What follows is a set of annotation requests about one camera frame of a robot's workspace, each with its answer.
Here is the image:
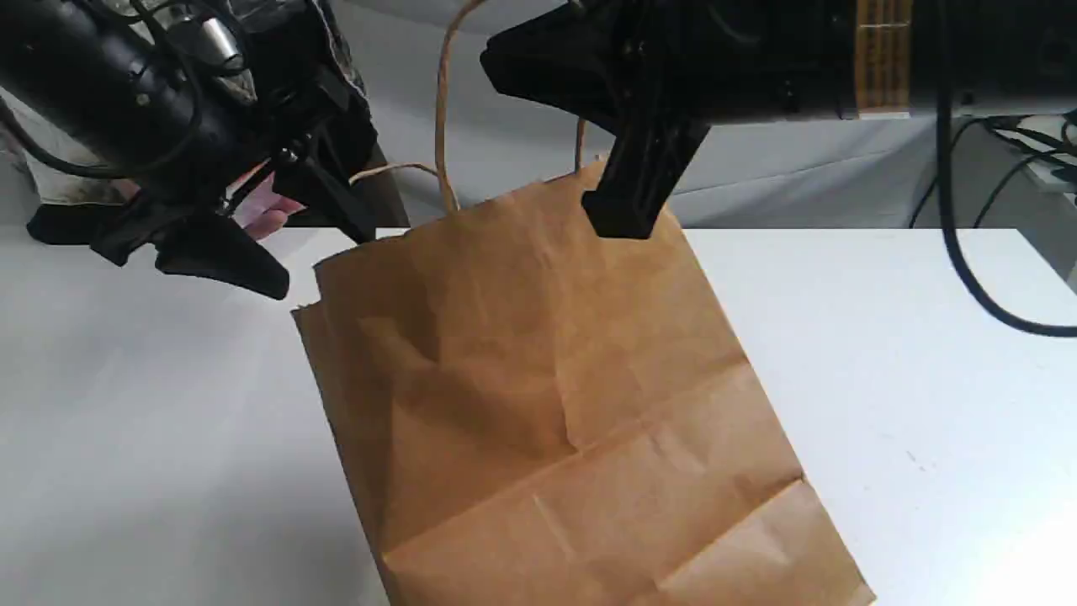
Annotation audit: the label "person's right hand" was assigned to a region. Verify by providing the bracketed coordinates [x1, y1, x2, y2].
[232, 173, 306, 241]

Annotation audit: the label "black cables at right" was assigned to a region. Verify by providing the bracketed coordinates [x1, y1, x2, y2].
[909, 114, 1077, 230]

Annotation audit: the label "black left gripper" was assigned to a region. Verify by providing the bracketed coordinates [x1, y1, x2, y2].
[90, 1, 377, 300]

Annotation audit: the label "person torso camouflage jacket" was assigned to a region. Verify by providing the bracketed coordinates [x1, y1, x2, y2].
[0, 0, 411, 245]

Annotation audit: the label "brown paper bag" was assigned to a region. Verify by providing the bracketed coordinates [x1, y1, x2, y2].
[290, 0, 878, 606]

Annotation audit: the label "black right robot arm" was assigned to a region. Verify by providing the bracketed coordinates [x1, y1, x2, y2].
[480, 1, 1076, 239]

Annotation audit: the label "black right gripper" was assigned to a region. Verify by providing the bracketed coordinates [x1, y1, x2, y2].
[480, 1, 858, 239]

